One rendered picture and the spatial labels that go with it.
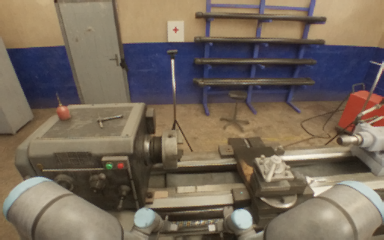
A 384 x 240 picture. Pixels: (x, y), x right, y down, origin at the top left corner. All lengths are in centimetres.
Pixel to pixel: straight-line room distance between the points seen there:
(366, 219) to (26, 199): 70
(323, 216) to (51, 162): 113
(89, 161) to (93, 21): 343
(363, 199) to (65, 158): 113
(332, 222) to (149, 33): 392
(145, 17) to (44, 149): 328
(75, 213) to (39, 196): 10
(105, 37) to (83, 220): 392
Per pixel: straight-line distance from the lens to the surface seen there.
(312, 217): 47
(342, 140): 172
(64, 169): 118
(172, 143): 117
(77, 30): 440
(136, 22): 408
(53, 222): 47
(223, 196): 134
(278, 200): 128
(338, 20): 521
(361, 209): 53
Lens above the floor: 189
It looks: 30 degrees down
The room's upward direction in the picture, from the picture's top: straight up
